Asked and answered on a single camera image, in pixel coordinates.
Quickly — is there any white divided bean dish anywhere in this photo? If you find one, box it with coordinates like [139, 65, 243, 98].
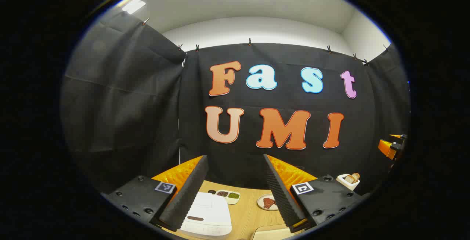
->
[207, 189, 241, 205]

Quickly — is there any black backdrop cloth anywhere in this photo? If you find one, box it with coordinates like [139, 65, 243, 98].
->
[61, 12, 411, 196]

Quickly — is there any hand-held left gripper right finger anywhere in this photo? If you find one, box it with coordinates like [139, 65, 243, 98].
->
[263, 154, 370, 233]

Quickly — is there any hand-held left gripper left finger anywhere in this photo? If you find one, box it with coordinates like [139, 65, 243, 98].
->
[101, 155, 209, 232]

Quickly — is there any rectangular ceiling light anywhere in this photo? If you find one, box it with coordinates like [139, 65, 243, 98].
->
[121, 0, 147, 15]

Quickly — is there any cream toaster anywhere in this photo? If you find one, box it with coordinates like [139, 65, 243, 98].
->
[336, 174, 360, 191]

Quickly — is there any white rice cooker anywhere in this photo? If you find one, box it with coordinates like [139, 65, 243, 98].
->
[173, 191, 233, 240]

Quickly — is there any white round plate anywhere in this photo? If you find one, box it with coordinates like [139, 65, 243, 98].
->
[257, 194, 279, 211]

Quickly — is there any cream cutting board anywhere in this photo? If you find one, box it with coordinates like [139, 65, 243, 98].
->
[252, 225, 294, 240]

